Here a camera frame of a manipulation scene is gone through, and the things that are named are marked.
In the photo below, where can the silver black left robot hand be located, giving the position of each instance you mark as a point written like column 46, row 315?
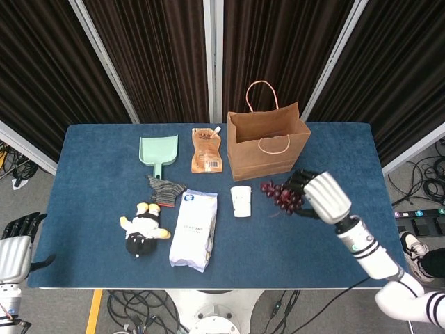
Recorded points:
column 14, row 255

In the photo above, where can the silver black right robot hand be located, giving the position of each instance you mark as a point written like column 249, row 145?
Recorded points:
column 327, row 198

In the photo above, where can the purple grape bunch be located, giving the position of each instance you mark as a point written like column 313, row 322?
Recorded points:
column 278, row 196

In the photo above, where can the white paper cup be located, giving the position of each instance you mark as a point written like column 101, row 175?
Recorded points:
column 241, row 202

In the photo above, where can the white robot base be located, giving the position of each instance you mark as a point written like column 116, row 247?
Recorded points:
column 215, row 313

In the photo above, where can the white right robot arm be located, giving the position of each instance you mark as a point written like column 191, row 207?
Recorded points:
column 375, row 259

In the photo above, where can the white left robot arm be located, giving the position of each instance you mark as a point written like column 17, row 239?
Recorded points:
column 8, row 301

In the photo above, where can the brown paper bag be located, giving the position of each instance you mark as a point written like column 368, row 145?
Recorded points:
column 264, row 163

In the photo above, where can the white paper scrap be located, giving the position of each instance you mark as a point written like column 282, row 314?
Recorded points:
column 19, row 183

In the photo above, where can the blue felt table mat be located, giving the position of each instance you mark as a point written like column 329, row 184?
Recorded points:
column 87, row 208

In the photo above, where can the white sneaker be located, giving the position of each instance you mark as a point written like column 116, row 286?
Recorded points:
column 415, row 252

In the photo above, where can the black trouser leg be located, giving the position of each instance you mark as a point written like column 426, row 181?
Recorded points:
column 436, row 262

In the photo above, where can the brown spout pouch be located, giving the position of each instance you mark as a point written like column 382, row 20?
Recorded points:
column 206, row 153

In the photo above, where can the black and white plush toy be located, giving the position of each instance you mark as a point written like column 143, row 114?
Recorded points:
column 142, row 229

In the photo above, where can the large white paper package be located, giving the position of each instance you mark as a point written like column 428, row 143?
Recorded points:
column 193, row 229

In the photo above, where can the dark ribbed partition panel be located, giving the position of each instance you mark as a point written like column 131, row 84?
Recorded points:
column 156, row 52
column 278, row 41
column 400, row 69
column 41, row 69

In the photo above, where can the grey striped knit glove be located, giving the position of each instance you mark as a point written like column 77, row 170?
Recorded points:
column 165, row 191

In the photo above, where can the mint green dustpan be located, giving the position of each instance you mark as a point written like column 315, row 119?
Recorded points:
column 158, row 149

